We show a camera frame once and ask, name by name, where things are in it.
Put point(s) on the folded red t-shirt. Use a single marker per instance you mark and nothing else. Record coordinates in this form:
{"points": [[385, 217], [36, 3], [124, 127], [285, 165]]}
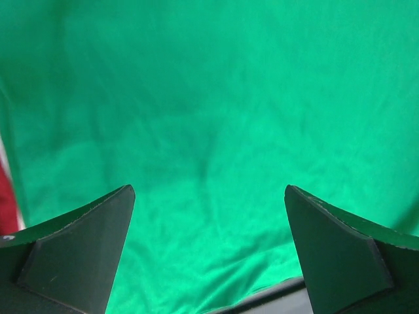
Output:
{"points": [[11, 217]]}

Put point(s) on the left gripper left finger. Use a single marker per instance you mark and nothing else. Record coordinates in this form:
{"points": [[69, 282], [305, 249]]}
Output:
{"points": [[68, 263]]}

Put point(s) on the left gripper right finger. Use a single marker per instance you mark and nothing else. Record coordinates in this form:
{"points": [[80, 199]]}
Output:
{"points": [[351, 264]]}

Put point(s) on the bright green t-shirt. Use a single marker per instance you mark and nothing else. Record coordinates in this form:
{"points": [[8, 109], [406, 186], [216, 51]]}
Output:
{"points": [[209, 109]]}

